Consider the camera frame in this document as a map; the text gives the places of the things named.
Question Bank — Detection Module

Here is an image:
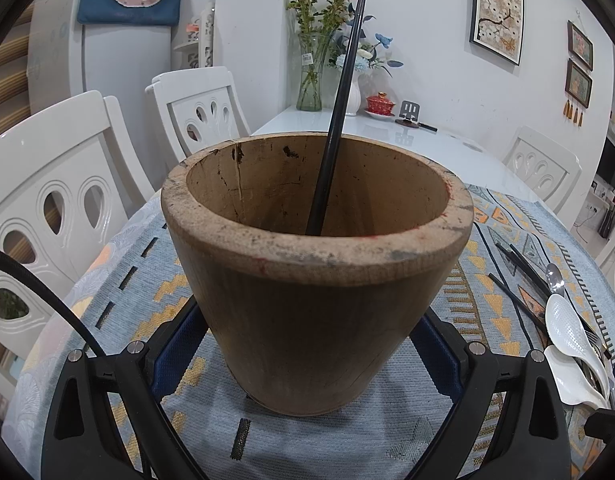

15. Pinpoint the white wall shelf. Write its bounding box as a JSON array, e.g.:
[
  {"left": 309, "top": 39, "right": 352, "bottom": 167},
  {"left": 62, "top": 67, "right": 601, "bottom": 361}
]
[{"left": 175, "top": 5, "right": 216, "bottom": 68}]

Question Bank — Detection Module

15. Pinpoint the blue flower bunch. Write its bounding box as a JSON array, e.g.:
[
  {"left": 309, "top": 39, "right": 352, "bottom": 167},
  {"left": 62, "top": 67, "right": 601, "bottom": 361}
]
[{"left": 329, "top": 15, "right": 404, "bottom": 78}]

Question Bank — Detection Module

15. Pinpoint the patterned blue tablecloth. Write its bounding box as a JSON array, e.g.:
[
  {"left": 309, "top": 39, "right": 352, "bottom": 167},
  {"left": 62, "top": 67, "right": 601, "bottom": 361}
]
[{"left": 2, "top": 182, "right": 615, "bottom": 480}]

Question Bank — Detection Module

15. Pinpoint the white refrigerator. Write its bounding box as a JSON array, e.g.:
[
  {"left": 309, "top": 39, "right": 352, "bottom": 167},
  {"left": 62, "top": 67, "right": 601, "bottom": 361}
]
[{"left": 30, "top": 0, "right": 186, "bottom": 111}]

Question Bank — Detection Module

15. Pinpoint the brown striped curtain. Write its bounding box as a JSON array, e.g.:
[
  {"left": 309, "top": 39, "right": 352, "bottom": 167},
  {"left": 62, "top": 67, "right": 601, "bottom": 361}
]
[{"left": 0, "top": 5, "right": 38, "bottom": 141}]

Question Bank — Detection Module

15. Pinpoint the small framed picture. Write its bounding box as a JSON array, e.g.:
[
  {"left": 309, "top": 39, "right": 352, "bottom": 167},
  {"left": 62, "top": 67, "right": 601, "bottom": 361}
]
[
  {"left": 567, "top": 21, "right": 594, "bottom": 72},
  {"left": 565, "top": 58, "right": 593, "bottom": 109}
]

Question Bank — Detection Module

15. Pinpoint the large framed floral picture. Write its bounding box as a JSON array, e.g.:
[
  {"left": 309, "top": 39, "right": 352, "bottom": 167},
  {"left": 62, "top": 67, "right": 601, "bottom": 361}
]
[{"left": 469, "top": 0, "right": 524, "bottom": 66}]

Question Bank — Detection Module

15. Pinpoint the metal spoon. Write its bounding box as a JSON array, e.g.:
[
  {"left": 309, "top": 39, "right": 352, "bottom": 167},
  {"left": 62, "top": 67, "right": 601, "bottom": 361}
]
[{"left": 546, "top": 262, "right": 567, "bottom": 297}]

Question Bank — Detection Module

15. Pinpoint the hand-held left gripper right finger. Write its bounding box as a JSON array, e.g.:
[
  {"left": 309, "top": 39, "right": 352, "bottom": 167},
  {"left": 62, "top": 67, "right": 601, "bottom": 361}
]
[{"left": 412, "top": 307, "right": 573, "bottom": 480}]

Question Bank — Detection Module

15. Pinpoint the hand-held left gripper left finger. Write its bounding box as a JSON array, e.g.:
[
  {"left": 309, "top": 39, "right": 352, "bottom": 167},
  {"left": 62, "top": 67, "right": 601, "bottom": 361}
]
[{"left": 40, "top": 295, "right": 211, "bottom": 480}]

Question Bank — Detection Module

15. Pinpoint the white vase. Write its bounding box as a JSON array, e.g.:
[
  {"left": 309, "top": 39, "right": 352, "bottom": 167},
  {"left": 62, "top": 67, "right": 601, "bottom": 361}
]
[{"left": 342, "top": 72, "right": 362, "bottom": 116}]

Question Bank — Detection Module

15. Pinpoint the wooden utensil holder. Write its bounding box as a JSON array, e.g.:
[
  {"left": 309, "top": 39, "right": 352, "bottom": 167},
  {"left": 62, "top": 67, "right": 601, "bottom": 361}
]
[{"left": 161, "top": 133, "right": 474, "bottom": 417}]

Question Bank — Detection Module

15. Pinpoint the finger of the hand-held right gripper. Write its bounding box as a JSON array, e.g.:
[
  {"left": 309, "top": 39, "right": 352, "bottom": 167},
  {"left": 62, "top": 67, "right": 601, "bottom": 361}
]
[{"left": 584, "top": 408, "right": 615, "bottom": 443}]

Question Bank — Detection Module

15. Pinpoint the television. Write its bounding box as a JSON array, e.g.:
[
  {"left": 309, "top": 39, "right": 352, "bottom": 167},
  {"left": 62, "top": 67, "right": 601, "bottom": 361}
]
[{"left": 595, "top": 135, "right": 615, "bottom": 186}]

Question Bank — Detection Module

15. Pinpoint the white rice paddle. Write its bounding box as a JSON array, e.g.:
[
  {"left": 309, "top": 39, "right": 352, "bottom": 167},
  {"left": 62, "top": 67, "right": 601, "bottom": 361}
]
[
  {"left": 544, "top": 344, "right": 608, "bottom": 410},
  {"left": 545, "top": 292, "right": 611, "bottom": 397}
]

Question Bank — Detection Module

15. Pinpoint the red lidded teacup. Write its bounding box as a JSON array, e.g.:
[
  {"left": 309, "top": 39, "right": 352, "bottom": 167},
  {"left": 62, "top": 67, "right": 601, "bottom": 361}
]
[{"left": 365, "top": 91, "right": 397, "bottom": 118}]

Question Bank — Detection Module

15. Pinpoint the thick black cable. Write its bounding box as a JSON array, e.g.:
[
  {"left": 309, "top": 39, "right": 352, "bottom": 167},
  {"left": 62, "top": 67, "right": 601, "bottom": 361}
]
[{"left": 0, "top": 245, "right": 153, "bottom": 480}]

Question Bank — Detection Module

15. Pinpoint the glass vase with flowers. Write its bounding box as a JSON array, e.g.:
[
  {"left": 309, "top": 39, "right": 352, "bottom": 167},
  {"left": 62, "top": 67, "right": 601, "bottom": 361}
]
[{"left": 286, "top": 0, "right": 361, "bottom": 36}]

